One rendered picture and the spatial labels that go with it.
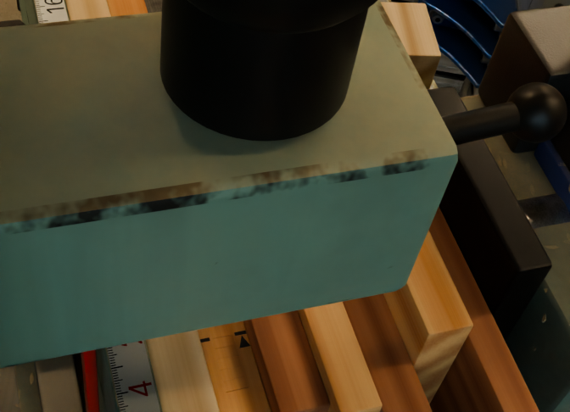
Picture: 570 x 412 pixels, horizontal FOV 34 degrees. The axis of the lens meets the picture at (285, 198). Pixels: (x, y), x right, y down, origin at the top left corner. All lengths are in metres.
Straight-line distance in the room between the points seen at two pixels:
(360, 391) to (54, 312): 0.12
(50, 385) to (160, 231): 0.26
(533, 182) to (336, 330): 0.12
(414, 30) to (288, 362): 0.21
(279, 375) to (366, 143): 0.12
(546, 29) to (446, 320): 0.13
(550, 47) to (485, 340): 0.12
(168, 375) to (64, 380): 0.16
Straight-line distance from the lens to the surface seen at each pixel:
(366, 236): 0.27
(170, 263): 0.25
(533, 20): 0.40
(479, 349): 0.34
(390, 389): 0.34
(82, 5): 0.46
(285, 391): 0.34
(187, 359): 0.34
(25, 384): 0.51
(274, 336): 0.35
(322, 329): 0.35
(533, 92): 0.31
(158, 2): 0.54
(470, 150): 0.36
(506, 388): 0.34
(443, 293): 0.34
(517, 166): 0.41
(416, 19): 0.49
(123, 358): 0.33
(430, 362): 0.35
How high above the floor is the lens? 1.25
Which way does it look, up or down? 51 degrees down
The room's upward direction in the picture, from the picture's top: 12 degrees clockwise
